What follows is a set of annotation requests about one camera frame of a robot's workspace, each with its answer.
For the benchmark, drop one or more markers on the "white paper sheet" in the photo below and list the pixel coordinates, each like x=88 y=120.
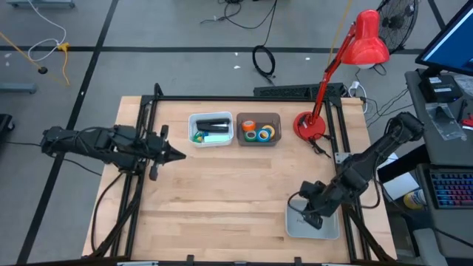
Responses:
x=401 y=186

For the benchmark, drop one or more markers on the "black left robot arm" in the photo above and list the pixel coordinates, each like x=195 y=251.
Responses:
x=85 y=142

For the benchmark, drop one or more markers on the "black caster wheel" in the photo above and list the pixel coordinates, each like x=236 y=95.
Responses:
x=5 y=122

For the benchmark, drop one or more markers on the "small boxy green stapler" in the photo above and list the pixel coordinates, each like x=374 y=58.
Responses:
x=196 y=134

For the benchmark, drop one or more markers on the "grey desk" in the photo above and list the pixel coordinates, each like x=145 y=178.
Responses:
x=447 y=151

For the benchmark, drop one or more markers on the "blue tape roll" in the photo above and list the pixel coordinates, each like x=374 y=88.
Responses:
x=259 y=135

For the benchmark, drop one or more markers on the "white power adapter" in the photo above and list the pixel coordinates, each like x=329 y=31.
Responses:
x=354 y=85

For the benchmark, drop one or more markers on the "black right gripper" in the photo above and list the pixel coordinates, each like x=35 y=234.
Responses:
x=319 y=197

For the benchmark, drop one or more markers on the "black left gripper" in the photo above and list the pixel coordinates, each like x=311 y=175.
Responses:
x=144 y=147

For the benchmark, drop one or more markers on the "black table clamp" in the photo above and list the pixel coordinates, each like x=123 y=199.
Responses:
x=190 y=260
x=298 y=261

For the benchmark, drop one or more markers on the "black aluminium table frame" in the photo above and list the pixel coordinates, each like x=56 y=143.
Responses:
x=244 y=98

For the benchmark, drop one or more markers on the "backlit rainbow keyboard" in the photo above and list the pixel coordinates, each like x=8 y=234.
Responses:
x=452 y=190

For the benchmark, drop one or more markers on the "silver mounting bracket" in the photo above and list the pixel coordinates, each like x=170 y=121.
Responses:
x=341 y=158

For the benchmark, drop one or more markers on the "black mini computer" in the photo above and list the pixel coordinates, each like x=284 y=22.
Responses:
x=439 y=92

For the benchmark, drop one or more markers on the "yellow wipes canister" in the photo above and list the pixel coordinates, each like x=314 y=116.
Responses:
x=414 y=199

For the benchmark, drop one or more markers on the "white plastic bin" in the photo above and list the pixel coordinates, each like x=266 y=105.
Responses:
x=212 y=145

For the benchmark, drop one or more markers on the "green mini stapler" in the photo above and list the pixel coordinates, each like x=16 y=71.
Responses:
x=194 y=139

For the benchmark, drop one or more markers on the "yellow tape roll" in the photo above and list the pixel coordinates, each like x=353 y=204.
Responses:
x=272 y=130

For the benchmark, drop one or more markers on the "black keyboard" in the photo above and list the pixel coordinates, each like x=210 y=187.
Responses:
x=281 y=91

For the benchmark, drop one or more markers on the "grey cart base bar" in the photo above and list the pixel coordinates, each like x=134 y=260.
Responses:
x=16 y=88
x=40 y=3

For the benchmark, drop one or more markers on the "red desk lamp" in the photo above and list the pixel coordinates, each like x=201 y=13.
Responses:
x=366 y=40

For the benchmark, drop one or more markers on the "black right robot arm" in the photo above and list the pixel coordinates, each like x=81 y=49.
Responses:
x=373 y=159

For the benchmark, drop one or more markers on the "orange tape roll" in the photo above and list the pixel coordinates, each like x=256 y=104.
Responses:
x=244 y=126

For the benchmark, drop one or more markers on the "clear plastic bag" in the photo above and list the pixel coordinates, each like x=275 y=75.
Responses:
x=443 y=122

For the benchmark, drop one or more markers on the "mint green stapler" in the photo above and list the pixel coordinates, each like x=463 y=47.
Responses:
x=218 y=138

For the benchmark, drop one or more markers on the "black computer monitor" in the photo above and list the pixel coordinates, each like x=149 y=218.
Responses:
x=454 y=44

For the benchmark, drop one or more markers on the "green tape roll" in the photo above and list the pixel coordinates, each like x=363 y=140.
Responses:
x=246 y=136

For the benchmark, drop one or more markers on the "light grey plastic tray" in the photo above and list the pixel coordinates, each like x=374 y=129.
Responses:
x=329 y=231

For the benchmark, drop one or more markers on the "black floor fan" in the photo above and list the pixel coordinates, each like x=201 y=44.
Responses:
x=397 y=22

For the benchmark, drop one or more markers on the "grey translucent plastic bin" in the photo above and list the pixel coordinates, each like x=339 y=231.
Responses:
x=258 y=144

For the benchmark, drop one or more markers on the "yellow mini stapler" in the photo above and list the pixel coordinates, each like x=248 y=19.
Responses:
x=200 y=140

